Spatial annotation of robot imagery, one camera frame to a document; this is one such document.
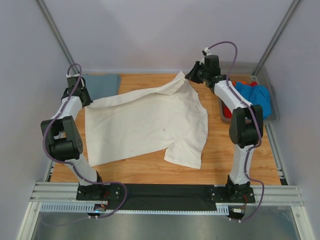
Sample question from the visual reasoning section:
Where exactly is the white t shirt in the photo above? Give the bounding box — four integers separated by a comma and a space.
85, 72, 208, 169

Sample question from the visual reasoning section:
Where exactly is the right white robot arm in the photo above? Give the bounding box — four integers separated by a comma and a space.
185, 54, 263, 202

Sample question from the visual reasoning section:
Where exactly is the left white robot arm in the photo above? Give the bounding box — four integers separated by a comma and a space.
40, 74, 106, 201

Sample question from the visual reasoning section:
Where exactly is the folded grey-blue t shirt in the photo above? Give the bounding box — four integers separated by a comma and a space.
83, 74, 122, 101

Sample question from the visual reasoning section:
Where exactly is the orange t shirt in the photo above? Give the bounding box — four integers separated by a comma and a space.
232, 80, 248, 87

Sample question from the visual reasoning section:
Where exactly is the red t shirt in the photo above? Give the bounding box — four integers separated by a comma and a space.
222, 81, 258, 119

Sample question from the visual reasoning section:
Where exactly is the clear plastic bin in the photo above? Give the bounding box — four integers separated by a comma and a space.
230, 62, 280, 124

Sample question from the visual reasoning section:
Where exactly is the blue t shirt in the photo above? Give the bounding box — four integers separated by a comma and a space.
249, 84, 272, 120

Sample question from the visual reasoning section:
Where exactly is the left corner aluminium post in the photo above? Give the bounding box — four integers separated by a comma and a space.
35, 0, 76, 66

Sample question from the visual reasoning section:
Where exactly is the corner aluminium post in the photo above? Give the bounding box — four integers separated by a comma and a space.
35, 0, 76, 66
252, 0, 303, 75

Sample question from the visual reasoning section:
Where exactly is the aluminium frame rail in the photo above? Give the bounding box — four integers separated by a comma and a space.
30, 182, 304, 207

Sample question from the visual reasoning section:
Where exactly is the right corner aluminium post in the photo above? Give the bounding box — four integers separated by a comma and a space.
252, 0, 303, 75

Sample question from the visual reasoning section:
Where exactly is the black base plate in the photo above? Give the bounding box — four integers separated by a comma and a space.
76, 182, 256, 212

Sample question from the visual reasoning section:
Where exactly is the slotted cable duct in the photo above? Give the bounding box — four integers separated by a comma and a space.
39, 202, 229, 216

